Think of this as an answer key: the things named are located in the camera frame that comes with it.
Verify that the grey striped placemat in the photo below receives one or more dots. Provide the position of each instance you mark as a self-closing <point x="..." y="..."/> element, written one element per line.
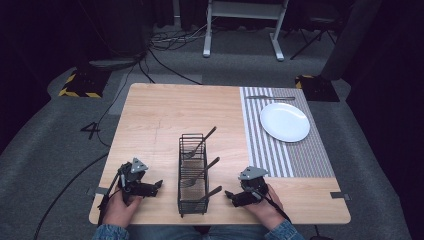
<point x="301" y="160"/>

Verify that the person's left hand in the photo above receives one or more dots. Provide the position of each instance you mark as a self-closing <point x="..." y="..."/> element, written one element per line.
<point x="120" y="210"/>

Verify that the metal table knife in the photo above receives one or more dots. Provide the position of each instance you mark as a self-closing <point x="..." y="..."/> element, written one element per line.
<point x="270" y="97"/>

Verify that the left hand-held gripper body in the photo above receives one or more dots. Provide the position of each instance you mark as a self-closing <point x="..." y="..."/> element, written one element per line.
<point x="132" y="186"/>

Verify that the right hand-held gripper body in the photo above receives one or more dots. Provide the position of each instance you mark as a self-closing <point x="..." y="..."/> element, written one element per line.
<point x="254" y="186"/>

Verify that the black tripod stand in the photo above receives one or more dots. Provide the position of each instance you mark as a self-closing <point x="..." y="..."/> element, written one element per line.
<point x="315" y="36"/>

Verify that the person's right hand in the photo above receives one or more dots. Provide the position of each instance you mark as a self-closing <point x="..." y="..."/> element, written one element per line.
<point x="265" y="211"/>

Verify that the metal fork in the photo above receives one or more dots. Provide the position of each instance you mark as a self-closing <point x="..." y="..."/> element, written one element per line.
<point x="210" y="194"/>
<point x="201" y="142"/>
<point x="205" y="170"/>

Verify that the dark grey column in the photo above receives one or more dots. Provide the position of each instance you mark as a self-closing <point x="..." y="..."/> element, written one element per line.
<point x="350" y="36"/>

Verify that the black yellow striped stand base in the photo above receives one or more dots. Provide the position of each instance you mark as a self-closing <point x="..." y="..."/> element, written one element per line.
<point x="86" y="83"/>
<point x="318" y="88"/>

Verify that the white round plate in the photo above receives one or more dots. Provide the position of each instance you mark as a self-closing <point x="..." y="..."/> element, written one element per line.
<point x="285" y="122"/>

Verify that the white metal desk frame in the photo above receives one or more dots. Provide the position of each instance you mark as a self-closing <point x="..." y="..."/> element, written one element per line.
<point x="245" y="10"/>

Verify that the grey tape piece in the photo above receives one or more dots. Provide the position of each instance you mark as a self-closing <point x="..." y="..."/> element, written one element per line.
<point x="340" y="195"/>
<point x="99" y="190"/>

